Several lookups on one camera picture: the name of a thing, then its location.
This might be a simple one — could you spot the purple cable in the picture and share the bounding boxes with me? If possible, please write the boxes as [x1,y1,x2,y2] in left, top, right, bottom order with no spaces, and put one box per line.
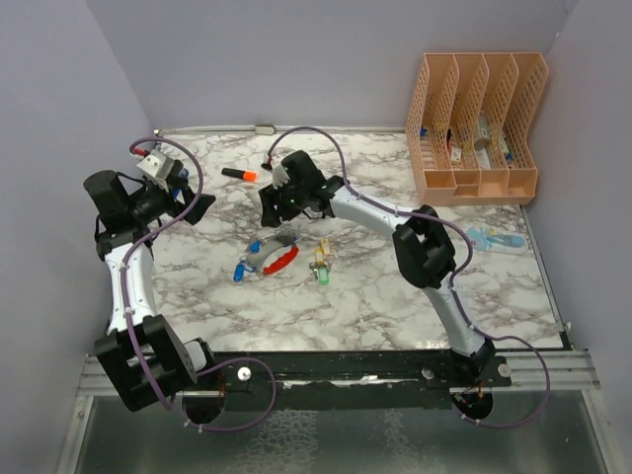
[260,126,552,430]
[120,136,277,435]

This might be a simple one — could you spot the peach plastic file organizer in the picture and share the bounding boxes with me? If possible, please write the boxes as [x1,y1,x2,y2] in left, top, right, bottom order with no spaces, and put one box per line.
[405,52,548,206]

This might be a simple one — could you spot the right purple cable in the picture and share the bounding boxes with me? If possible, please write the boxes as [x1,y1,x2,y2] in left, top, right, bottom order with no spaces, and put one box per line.
[260,126,552,430]

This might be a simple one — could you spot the blue tag on holder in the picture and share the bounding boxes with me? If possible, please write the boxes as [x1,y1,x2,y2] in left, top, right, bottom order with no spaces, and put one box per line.
[248,240,262,254]

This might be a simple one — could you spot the white table edge clip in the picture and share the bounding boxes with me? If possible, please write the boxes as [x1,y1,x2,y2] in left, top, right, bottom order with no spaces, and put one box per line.
[254,124,277,135]

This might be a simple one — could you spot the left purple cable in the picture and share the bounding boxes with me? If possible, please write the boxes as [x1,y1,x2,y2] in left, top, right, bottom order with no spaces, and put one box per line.
[120,136,277,435]

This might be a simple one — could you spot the light blue packaged item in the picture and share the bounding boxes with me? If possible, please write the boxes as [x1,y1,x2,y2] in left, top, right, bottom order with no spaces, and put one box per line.
[466,226,528,255]

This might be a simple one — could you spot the orange black highlighter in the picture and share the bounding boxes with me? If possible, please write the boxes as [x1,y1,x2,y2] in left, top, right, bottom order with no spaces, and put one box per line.
[221,168,258,183]

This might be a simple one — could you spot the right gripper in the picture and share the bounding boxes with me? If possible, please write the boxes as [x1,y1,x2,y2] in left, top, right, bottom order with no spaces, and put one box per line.
[258,176,307,228]

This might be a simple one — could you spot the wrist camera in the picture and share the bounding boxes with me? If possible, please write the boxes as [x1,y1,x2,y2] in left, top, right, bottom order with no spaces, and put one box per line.
[272,165,291,190]
[136,150,184,191]

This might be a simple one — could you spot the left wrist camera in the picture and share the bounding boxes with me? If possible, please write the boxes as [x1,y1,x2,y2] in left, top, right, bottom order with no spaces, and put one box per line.
[136,150,184,191]

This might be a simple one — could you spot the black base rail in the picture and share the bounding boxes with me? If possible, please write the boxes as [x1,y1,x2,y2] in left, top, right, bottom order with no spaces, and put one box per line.
[182,350,512,413]

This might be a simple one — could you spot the green tag key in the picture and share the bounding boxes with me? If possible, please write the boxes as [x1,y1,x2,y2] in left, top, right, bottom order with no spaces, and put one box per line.
[312,266,330,285]

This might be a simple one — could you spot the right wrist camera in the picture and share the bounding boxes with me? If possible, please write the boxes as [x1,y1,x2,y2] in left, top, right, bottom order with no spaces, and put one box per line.
[272,165,291,190]

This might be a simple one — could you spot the blue stapler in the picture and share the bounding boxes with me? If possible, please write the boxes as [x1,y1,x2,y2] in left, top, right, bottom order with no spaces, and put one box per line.
[174,168,190,198]

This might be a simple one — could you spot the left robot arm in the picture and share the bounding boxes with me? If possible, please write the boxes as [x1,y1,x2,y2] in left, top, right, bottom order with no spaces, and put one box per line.
[83,165,218,412]

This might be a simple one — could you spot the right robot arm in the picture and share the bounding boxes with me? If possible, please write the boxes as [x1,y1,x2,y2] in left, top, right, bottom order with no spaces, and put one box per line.
[259,150,496,386]

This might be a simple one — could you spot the yellow tag key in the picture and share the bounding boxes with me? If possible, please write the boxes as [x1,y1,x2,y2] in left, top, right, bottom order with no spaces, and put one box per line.
[320,237,335,258]
[309,248,327,271]

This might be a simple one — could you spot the blue tag key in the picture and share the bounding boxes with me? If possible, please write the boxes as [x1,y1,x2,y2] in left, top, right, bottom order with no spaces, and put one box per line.
[233,263,246,283]

